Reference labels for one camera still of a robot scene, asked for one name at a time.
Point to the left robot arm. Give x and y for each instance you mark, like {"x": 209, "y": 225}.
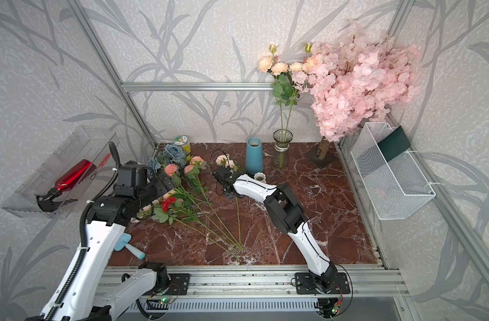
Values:
{"x": 102, "y": 224}

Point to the dark green card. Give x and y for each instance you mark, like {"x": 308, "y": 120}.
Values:
{"x": 394, "y": 144}

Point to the teal ceramic vase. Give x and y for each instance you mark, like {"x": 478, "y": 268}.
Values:
{"x": 254, "y": 156}

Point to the clear glass vase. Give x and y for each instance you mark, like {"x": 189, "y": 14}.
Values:
{"x": 282, "y": 138}

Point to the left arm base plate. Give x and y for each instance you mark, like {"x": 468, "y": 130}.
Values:
{"x": 171, "y": 285}

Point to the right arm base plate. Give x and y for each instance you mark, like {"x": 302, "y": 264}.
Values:
{"x": 306, "y": 283}

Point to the pink rose bunch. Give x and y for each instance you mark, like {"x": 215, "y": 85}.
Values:
{"x": 189, "y": 185}

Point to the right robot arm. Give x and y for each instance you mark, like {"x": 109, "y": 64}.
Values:
{"x": 287, "y": 214}

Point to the aluminium front rail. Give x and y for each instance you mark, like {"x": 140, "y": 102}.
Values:
{"x": 367, "y": 280}

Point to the red spray bottle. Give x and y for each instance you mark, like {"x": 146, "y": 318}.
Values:
{"x": 67, "y": 182}

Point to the blue hydrangea flowers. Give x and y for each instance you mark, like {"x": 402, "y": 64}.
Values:
{"x": 167, "y": 154}

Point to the red rose stem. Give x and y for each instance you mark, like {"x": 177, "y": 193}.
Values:
{"x": 185, "y": 213}

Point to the pink cherry blossom tree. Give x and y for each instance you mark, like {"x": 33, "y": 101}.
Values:
{"x": 357, "y": 78}

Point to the white wire mesh basket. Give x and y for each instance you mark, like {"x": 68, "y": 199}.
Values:
{"x": 396, "y": 186}

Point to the clear plastic wall bin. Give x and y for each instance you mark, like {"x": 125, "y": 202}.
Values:
{"x": 84, "y": 143}

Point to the tree stand base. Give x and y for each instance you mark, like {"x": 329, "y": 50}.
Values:
{"x": 321, "y": 156}

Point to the cream pink rose stem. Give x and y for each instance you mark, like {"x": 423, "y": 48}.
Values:
{"x": 270, "y": 64}

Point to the teal hand trowel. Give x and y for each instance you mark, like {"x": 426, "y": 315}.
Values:
{"x": 123, "y": 243}

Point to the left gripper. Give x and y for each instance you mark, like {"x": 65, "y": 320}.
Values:
{"x": 161, "y": 187}

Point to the white ribbed vase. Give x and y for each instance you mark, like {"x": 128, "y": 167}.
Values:
{"x": 260, "y": 177}

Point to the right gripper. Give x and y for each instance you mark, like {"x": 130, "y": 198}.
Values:
{"x": 227, "y": 197}

